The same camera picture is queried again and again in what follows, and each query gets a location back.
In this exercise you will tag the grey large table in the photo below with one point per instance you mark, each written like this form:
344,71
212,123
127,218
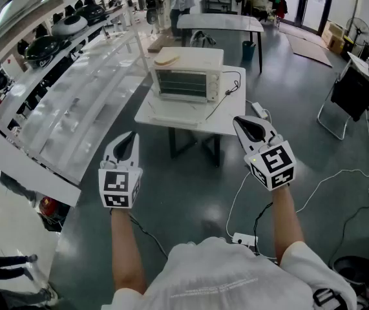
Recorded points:
219,21

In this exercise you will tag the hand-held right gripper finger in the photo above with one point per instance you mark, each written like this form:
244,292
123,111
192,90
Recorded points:
265,126
243,134

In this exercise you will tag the white cluttered desk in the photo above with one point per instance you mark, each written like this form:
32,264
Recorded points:
365,66

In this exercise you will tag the person's right forearm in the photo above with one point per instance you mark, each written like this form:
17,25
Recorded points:
286,224

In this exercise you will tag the black shelf unit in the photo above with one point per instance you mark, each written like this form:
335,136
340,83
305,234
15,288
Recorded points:
218,2

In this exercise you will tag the folding chair with black cloth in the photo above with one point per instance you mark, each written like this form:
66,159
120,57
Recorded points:
353,92

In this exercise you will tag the black-framed glass window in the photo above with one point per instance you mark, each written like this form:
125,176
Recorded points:
310,2

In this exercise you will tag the white long workbench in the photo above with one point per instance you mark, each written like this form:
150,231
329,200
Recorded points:
26,176

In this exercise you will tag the black round cooker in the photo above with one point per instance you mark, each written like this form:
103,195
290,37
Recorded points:
355,268

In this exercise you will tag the stack of cardboard boxes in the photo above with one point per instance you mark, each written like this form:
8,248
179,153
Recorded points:
334,35

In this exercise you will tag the brown cardboard floor mat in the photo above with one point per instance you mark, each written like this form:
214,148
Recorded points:
310,48

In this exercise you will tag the green waste bin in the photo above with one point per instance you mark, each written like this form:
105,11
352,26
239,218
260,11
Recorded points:
248,52

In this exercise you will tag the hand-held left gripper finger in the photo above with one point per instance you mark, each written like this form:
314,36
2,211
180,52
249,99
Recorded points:
135,150
110,148

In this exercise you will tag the bread slice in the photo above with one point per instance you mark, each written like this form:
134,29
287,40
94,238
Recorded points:
166,60

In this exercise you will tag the red bag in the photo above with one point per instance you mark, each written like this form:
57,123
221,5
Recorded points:
48,207

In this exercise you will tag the black lidded pot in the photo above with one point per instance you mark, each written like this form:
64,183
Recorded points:
90,13

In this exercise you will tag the cream toaster oven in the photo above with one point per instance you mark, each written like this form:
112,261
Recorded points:
200,57

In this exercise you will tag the black wok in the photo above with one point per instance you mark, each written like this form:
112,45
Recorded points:
42,48

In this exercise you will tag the black standing fan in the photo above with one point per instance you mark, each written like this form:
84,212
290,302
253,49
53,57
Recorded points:
358,31

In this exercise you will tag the white power strip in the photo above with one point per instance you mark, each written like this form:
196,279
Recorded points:
245,239
259,110

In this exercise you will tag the white metal shelf rack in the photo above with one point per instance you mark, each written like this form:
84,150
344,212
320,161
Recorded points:
74,86

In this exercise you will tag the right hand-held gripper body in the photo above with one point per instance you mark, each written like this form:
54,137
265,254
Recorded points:
274,163

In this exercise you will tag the grey backpack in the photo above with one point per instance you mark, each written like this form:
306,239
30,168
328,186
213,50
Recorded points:
202,39

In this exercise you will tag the white marble small table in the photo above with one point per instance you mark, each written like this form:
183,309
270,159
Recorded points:
226,115

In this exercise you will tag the person's white t-shirt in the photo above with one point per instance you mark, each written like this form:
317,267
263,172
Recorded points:
223,276

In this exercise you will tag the silver lidded pot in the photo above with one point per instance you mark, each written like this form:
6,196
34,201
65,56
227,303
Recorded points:
69,26

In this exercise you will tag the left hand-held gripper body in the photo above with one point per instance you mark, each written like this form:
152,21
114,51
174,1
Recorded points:
116,186

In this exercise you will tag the person's left forearm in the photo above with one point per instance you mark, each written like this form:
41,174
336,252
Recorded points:
126,250

